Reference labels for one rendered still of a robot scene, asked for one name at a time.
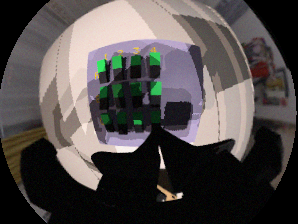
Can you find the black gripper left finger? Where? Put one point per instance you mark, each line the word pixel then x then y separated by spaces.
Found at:
pixel 144 163

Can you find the lavender switch panel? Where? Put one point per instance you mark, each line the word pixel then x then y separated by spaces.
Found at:
pixel 138 85

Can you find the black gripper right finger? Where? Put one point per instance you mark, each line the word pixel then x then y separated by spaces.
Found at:
pixel 182 159

